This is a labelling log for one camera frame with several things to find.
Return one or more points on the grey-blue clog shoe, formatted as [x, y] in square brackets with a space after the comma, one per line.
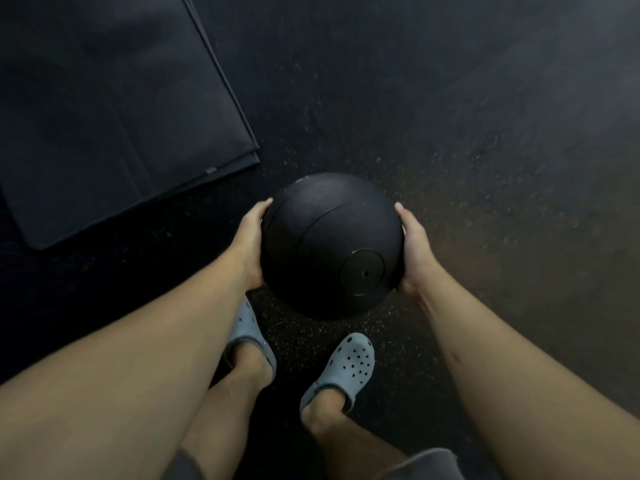
[345, 367]
[247, 334]

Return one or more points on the grey-blue left clog shoe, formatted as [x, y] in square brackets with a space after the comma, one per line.
[247, 334]

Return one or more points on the person's right forearm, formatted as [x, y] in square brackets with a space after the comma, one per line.
[520, 374]

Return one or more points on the person's left leg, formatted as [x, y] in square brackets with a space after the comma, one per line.
[230, 414]

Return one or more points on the folded black exercise mat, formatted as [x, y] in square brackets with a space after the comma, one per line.
[110, 109]

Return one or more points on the person's right hand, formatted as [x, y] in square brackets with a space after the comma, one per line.
[415, 254]

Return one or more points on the person's leg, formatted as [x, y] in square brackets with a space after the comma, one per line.
[230, 414]
[345, 439]

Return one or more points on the person's left forearm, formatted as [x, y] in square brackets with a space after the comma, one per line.
[125, 364]

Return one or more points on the grey-blue right clog shoe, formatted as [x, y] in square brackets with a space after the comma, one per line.
[345, 367]

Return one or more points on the person's right thumb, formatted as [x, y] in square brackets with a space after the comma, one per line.
[404, 217]

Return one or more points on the person's right leg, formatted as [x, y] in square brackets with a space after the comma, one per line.
[345, 439]

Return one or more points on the grey shorts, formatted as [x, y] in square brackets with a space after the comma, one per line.
[425, 465]

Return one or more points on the person's left thumb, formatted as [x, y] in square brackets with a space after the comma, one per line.
[259, 212]

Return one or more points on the black medicine ball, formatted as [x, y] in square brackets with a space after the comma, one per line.
[332, 244]

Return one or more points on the person's left hand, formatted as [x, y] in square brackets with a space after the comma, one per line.
[248, 247]

